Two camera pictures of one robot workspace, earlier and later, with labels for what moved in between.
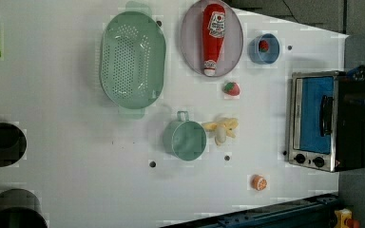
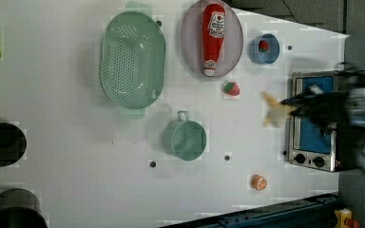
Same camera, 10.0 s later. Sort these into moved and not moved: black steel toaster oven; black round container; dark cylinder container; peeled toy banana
Moved: peeled toy banana
Not moved: black steel toaster oven; black round container; dark cylinder container
